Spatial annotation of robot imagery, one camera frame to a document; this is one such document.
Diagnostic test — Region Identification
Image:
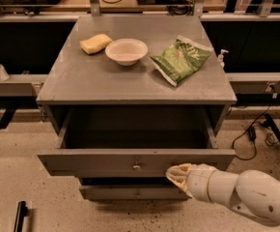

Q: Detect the black power cable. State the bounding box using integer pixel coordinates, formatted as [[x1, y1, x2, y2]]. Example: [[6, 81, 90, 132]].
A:
[[231, 84, 278, 161]]

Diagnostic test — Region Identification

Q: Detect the grey drawer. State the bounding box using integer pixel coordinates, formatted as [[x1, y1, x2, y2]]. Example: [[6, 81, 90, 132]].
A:
[[79, 185, 188, 201], [38, 109, 235, 178]]

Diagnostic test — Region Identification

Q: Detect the yellow sponge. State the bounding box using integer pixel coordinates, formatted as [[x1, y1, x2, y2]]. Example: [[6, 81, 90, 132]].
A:
[[79, 34, 113, 54]]

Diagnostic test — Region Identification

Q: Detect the grey lower drawer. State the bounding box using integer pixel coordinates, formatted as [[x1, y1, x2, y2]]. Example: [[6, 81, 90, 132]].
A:
[[79, 185, 188, 201]]

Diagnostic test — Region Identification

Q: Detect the green chip bag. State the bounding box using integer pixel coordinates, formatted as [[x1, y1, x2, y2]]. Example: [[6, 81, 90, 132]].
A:
[[151, 36, 213, 87]]

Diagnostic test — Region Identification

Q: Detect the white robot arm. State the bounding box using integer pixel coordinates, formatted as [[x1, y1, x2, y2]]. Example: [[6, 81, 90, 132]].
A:
[[166, 163, 280, 226]]

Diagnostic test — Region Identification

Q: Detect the metal drawer knob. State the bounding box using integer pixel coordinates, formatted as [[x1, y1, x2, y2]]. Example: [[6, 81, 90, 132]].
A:
[[132, 162, 141, 171]]

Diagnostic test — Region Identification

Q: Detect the grey wooden drawer cabinet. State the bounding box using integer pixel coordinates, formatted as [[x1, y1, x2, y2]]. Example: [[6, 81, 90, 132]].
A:
[[37, 14, 237, 131]]

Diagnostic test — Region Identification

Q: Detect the grey top drawer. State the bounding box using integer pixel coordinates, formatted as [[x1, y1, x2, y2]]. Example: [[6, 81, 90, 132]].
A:
[[38, 109, 235, 178]]

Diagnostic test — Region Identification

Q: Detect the black floor bar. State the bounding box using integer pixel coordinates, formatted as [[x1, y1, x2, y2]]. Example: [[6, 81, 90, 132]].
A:
[[14, 201, 28, 232]]

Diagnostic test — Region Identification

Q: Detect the white bowl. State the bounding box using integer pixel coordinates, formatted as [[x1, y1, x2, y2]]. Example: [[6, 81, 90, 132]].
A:
[[105, 39, 148, 66]]

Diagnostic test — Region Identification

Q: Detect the white pump bottle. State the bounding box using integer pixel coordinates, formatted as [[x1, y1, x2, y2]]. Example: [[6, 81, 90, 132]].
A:
[[217, 49, 229, 69]]

